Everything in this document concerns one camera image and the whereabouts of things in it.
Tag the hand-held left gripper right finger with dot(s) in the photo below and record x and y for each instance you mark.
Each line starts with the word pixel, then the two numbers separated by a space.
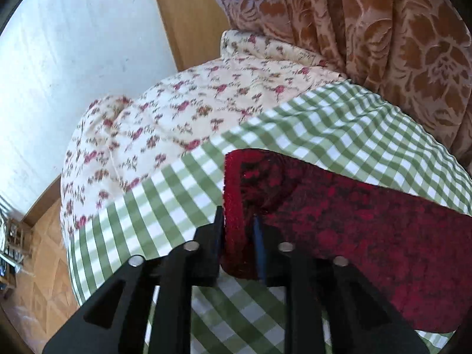
pixel 261 250

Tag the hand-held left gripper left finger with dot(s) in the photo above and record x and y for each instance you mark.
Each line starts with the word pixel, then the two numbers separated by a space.
pixel 208 254

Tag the red fuzzy cloth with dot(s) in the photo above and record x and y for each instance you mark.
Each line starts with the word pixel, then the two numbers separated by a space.
pixel 368 236

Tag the green checked bed sheet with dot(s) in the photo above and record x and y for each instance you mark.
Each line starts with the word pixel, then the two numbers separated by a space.
pixel 295 125

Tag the floral cream quilt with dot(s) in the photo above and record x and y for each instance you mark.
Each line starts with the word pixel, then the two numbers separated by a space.
pixel 184 99

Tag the cluttered wooden rack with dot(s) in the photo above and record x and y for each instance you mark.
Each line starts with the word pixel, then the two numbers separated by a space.
pixel 11 250

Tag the wooden panel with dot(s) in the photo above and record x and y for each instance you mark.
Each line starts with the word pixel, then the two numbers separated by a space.
pixel 191 14

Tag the brown floral curtain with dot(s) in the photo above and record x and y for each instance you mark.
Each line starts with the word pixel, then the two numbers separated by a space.
pixel 368 25

